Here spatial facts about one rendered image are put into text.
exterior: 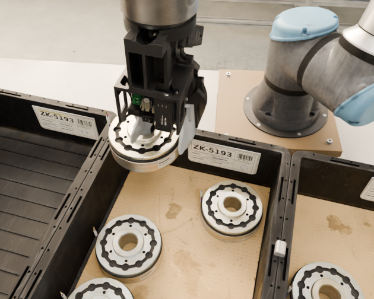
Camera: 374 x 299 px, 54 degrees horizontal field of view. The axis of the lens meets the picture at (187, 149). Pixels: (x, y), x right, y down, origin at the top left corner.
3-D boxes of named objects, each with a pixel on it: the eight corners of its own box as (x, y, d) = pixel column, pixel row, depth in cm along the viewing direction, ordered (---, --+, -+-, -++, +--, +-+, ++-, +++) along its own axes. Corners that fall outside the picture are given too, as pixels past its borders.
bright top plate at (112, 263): (111, 209, 61) (111, 207, 61) (169, 224, 59) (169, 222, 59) (85, 266, 55) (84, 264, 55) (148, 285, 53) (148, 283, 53)
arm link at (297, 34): (295, 50, 83) (308, -9, 72) (340, 82, 75) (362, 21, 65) (252, 67, 79) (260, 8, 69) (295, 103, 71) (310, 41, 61)
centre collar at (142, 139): (134, 114, 54) (133, 111, 53) (166, 121, 53) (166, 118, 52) (121, 139, 51) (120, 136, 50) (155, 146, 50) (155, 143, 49)
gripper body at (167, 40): (116, 126, 42) (101, 31, 33) (142, 80, 47) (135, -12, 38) (181, 140, 41) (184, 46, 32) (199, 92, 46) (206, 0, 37)
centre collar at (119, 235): (119, 225, 59) (119, 223, 58) (148, 233, 58) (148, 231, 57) (107, 253, 56) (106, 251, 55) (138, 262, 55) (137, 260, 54)
